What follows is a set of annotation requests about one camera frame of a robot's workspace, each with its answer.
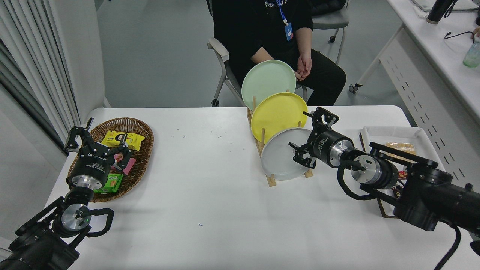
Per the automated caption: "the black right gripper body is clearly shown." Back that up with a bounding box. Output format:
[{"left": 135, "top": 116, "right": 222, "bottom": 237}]
[{"left": 309, "top": 130, "right": 348, "bottom": 168}]

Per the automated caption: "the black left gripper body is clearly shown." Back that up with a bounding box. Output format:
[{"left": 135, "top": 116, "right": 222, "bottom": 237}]
[{"left": 67, "top": 150, "right": 113, "bottom": 185}]

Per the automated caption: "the grey plate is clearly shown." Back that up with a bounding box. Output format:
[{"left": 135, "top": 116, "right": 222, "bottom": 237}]
[{"left": 261, "top": 127, "right": 317, "bottom": 181}]

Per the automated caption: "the wooden plate rack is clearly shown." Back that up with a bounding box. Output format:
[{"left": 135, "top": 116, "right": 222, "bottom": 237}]
[{"left": 246, "top": 90, "right": 314, "bottom": 187}]

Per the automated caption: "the yellow plate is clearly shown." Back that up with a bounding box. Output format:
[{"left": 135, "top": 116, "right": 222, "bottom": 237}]
[{"left": 250, "top": 92, "right": 308, "bottom": 144}]

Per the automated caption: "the pale green plate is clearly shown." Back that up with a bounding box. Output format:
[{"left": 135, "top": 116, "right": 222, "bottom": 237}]
[{"left": 241, "top": 60, "right": 297, "bottom": 111}]

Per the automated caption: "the person's left hand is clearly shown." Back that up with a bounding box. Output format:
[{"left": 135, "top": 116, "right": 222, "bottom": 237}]
[{"left": 296, "top": 53, "right": 313, "bottom": 78}]

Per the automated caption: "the pink snack pack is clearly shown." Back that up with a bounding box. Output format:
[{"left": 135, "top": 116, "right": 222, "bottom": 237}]
[{"left": 111, "top": 152, "right": 136, "bottom": 176}]

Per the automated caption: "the yellow snack pack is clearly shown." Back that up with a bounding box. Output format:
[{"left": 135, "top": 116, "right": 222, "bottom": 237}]
[{"left": 101, "top": 131, "right": 145, "bottom": 151}]

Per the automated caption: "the brown wicker basket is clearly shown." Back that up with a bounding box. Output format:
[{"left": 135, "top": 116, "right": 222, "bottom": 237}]
[{"left": 67, "top": 117, "right": 154, "bottom": 203}]

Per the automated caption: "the green snack pack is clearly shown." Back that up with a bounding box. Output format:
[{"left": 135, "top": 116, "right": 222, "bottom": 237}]
[{"left": 94, "top": 173, "right": 123, "bottom": 194}]

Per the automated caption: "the white foam tray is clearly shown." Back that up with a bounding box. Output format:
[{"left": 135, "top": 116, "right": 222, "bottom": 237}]
[{"left": 359, "top": 126, "right": 441, "bottom": 219}]

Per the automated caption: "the tan puffed snack pack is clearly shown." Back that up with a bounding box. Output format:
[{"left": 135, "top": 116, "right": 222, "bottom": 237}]
[{"left": 385, "top": 142, "right": 417, "bottom": 155}]

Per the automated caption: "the grey wheeled chair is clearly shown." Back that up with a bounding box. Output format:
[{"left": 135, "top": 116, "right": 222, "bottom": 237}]
[{"left": 310, "top": 0, "right": 350, "bottom": 65}]

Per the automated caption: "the pale grey curtain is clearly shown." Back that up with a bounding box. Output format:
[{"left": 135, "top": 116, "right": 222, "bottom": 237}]
[{"left": 0, "top": 0, "right": 81, "bottom": 150}]

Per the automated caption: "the person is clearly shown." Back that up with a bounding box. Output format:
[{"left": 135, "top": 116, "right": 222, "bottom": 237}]
[{"left": 205, "top": 0, "right": 347, "bottom": 106}]

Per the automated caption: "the grey chair with armrest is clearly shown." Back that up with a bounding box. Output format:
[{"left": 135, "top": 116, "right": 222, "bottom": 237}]
[{"left": 207, "top": 37, "right": 308, "bottom": 107}]

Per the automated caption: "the white side desk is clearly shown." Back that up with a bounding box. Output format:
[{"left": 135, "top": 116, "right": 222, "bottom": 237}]
[{"left": 349, "top": 0, "right": 480, "bottom": 177}]

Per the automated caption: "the black bottle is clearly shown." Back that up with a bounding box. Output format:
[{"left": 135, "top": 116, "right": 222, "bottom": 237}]
[{"left": 426, "top": 0, "right": 454, "bottom": 24}]

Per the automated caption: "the translucent green bottle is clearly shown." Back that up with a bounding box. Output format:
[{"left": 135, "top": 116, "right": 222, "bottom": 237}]
[{"left": 462, "top": 40, "right": 480, "bottom": 68}]

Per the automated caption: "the blue lanyard badge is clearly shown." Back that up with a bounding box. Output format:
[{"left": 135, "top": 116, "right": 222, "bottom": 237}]
[{"left": 277, "top": 0, "right": 294, "bottom": 42}]

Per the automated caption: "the thin black cable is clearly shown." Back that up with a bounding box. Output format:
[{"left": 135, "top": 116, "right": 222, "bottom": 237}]
[{"left": 444, "top": 31, "right": 475, "bottom": 42}]

